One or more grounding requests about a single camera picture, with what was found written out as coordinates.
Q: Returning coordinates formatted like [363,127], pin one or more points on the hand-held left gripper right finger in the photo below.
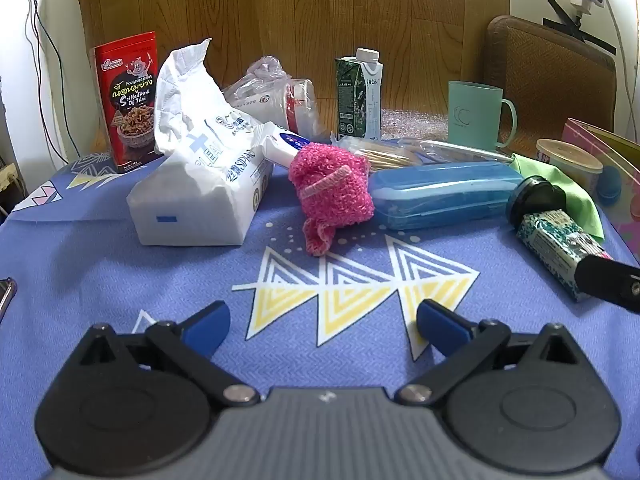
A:
[442,325]

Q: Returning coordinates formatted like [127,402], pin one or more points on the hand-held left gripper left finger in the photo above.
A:
[207,327]

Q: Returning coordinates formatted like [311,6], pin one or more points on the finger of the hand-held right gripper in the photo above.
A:
[607,282]

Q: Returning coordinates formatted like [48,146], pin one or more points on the green patterned tissue pack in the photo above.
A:
[550,245]

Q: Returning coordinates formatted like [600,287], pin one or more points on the pink tin box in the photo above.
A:
[625,195]

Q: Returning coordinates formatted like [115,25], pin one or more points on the green cloth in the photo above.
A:
[580,195]

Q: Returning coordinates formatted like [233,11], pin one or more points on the black round container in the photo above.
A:
[535,200]

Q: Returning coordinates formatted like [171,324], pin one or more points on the blue plastic case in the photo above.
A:
[440,195]

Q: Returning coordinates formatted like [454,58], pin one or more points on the clear plastic packet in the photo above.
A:
[460,152]

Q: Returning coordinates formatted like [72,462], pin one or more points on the pink knitted cloth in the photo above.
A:
[335,185]

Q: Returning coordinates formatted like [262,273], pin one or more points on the pack of toothpicks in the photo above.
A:
[385,157]

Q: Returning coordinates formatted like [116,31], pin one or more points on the blue patterned tablecloth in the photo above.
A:
[150,270]

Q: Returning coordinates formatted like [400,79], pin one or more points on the large white tissue pack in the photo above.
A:
[200,200]

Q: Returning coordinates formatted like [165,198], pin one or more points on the small lidded cup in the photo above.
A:
[570,160]

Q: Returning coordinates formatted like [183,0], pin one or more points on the white blue toothpaste tube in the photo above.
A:
[285,145]

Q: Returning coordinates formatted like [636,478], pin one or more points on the dark flat device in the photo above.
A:
[6,297]

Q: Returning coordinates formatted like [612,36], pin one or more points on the bubble wrap sheet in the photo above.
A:
[415,122]

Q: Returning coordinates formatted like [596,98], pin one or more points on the teal plastic mug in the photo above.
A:
[470,115]

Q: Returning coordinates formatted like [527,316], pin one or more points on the brown woven board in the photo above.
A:
[550,75]

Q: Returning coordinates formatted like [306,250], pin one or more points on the red snack box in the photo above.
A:
[130,110]

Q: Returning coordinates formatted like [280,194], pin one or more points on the clear bag of plastic cups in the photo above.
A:
[280,100]

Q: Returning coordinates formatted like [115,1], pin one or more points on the green white drink carton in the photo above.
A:
[357,100]

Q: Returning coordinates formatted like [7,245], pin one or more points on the black tape cross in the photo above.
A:
[595,40]

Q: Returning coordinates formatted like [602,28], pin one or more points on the wood grain panel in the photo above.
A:
[275,10]

